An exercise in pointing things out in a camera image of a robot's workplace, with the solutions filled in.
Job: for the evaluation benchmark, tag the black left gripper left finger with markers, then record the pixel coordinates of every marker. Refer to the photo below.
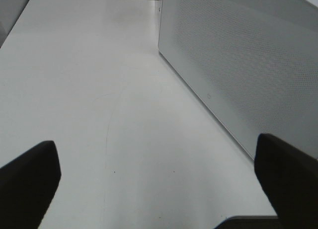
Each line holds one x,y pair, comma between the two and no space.
28,185

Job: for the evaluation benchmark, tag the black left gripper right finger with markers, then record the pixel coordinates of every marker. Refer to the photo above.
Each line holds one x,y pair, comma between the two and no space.
289,179

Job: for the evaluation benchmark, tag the white microwave door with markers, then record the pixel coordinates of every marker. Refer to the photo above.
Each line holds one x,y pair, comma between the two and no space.
253,63

